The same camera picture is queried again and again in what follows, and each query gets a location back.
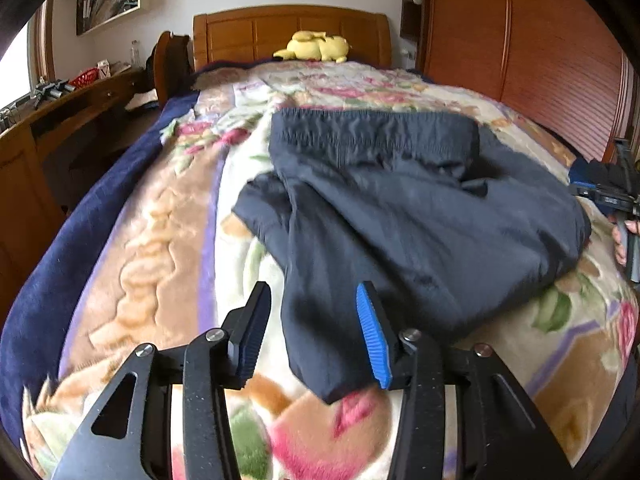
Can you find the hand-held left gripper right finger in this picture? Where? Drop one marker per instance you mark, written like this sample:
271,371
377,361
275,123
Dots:
372,335

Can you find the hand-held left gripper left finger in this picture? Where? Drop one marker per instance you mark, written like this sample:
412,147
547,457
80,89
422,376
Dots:
250,340

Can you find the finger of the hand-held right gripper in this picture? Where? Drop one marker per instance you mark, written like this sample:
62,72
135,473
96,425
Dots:
582,176

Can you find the dark navy jacket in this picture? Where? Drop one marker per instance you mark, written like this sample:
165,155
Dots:
400,210

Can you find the person's right hand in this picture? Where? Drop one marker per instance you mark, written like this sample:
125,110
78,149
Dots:
621,247

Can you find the floral blanket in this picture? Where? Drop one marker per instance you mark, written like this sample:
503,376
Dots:
165,260

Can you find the wooden slatted wardrobe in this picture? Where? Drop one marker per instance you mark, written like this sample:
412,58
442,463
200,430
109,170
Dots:
525,35

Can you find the navy blue bedsheet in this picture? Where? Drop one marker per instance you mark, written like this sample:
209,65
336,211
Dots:
65,260

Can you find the white paper sheet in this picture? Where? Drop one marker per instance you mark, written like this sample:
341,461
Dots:
140,101

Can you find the wooden desk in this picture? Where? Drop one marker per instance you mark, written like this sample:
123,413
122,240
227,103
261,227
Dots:
45,150

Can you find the wooden chair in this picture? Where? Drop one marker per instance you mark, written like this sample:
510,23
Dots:
165,67

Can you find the yellow plush toy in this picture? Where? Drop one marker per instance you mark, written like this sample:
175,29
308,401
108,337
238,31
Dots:
315,47

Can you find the wooden bed headboard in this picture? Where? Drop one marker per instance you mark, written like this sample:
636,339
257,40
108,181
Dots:
250,35

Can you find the white carton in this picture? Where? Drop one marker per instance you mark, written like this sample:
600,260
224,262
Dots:
103,69

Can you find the red plastic basket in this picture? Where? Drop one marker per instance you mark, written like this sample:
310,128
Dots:
84,78

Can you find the clear plastic bottle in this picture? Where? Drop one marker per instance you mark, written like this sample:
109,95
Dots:
134,51

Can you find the window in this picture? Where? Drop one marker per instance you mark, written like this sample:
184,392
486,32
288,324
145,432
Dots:
25,60

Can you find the row of books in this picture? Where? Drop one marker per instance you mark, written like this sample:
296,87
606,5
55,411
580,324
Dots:
100,7

